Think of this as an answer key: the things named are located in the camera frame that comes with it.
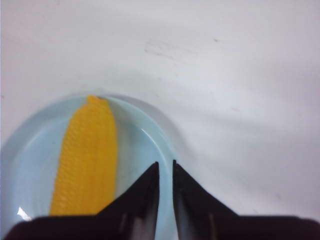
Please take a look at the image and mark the yellow corn cob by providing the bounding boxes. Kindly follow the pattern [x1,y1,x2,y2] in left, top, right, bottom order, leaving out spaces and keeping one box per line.
[49,95,118,216]

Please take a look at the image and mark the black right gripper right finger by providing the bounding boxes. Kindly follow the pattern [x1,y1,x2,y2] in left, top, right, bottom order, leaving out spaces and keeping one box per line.
[172,160,320,240]

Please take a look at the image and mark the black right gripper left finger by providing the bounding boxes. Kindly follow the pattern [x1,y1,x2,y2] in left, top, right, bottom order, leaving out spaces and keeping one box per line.
[5,162,160,240]

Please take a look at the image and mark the light blue round plate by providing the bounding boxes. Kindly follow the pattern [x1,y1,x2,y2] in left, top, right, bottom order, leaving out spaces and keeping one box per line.
[0,95,177,240]

